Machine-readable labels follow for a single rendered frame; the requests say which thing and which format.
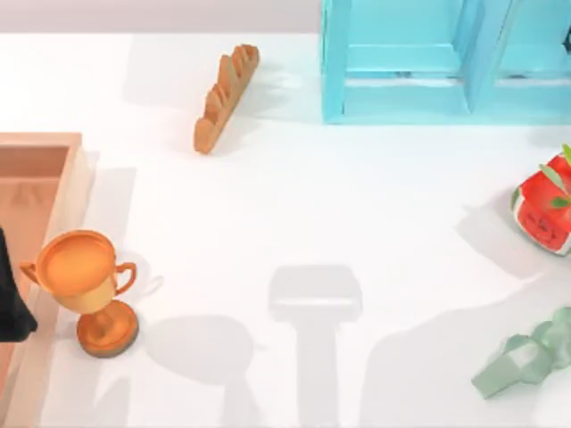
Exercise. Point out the brown baguette bread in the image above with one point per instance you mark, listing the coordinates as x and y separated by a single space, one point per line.
225 100

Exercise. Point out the light blue rack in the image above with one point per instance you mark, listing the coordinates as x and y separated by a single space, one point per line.
401 62

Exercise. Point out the orange trophy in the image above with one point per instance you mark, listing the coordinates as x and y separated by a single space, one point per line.
82 278

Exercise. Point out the salmon shallow box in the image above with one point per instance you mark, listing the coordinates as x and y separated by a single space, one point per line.
31 178

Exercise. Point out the red watermelon slice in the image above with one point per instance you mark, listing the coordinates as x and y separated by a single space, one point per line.
546 207

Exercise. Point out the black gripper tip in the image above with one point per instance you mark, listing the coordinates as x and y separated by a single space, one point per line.
11 307

